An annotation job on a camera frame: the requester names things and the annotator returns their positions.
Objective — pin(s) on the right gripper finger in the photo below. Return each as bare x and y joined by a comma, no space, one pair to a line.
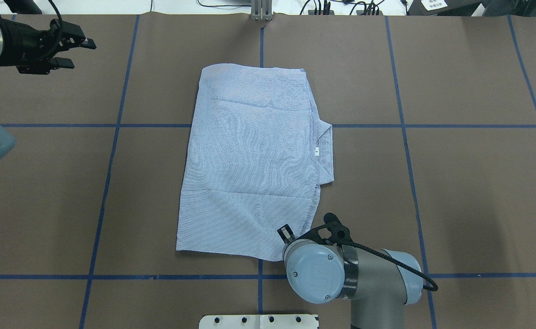
286,234

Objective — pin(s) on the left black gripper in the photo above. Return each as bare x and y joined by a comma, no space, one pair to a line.
19,44

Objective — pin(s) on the light blue striped shirt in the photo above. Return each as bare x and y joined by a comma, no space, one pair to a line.
257,156

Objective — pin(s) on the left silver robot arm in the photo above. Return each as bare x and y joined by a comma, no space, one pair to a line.
7,139

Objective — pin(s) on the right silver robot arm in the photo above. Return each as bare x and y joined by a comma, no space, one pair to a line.
325,263

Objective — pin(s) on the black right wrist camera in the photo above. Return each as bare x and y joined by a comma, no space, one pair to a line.
332,232

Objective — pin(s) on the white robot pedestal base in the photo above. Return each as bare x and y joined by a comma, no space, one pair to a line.
260,321

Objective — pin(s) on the aluminium frame post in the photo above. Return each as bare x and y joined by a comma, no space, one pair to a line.
261,10

